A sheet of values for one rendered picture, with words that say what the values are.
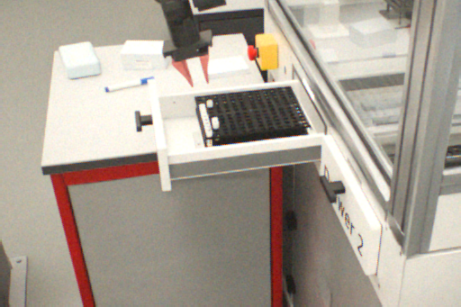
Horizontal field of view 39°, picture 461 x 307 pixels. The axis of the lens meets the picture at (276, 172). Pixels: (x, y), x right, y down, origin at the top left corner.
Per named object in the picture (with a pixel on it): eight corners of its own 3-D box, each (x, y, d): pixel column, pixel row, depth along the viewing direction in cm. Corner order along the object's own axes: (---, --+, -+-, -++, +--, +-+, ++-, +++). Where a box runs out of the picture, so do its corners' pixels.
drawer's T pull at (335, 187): (329, 204, 114) (330, 198, 114) (319, 180, 120) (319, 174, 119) (349, 202, 115) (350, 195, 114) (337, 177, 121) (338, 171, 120)
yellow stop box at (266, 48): (258, 71, 169) (258, 45, 165) (253, 59, 175) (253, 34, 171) (278, 69, 170) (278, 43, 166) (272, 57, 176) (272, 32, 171)
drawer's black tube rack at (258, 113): (206, 163, 136) (204, 137, 132) (196, 121, 150) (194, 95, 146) (310, 150, 140) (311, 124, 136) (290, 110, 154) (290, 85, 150)
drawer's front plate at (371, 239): (366, 276, 111) (371, 228, 105) (320, 179, 134) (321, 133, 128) (375, 275, 111) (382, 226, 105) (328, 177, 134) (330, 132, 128)
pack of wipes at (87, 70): (103, 75, 185) (100, 60, 182) (68, 81, 182) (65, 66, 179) (93, 53, 196) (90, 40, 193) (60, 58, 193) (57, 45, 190)
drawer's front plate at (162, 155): (162, 193, 130) (157, 147, 124) (152, 120, 153) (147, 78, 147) (171, 192, 131) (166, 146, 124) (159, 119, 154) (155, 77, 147)
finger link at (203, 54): (218, 86, 134) (205, 45, 129) (185, 94, 134) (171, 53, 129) (218, 73, 140) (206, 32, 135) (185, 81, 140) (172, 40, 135)
